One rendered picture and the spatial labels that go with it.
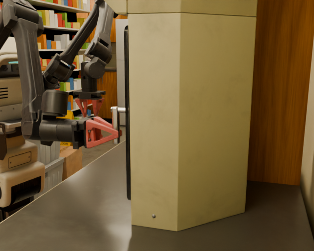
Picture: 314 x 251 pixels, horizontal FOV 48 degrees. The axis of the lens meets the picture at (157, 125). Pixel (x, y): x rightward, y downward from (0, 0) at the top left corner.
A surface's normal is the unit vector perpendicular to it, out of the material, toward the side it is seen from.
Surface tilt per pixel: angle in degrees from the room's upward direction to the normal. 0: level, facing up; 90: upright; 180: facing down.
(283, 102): 90
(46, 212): 0
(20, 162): 98
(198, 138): 90
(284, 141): 90
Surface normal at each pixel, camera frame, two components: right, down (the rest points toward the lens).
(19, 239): 0.00, -0.98
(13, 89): 0.84, 0.26
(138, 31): -0.29, 0.21
